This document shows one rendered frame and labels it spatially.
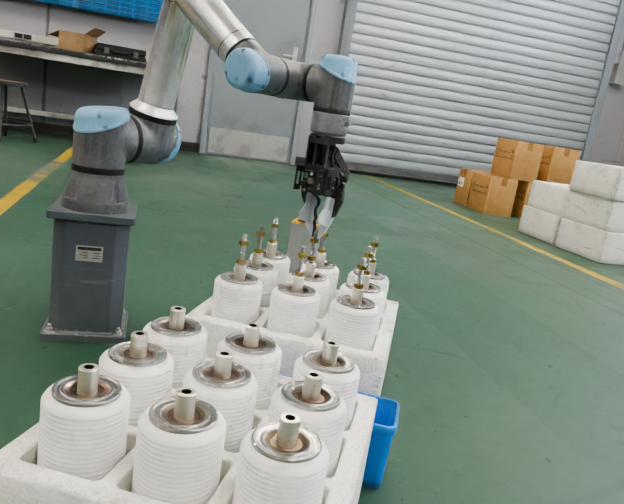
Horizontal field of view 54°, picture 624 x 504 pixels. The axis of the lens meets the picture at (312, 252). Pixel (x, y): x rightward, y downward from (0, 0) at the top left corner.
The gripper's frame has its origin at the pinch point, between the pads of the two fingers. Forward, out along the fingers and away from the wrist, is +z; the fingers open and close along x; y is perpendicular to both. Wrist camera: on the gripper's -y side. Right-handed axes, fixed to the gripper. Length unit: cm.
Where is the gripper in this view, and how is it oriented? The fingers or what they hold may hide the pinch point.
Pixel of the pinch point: (317, 230)
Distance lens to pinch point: 129.6
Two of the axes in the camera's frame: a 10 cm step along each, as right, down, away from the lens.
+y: -4.3, 1.4, -8.9
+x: 8.9, 2.3, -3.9
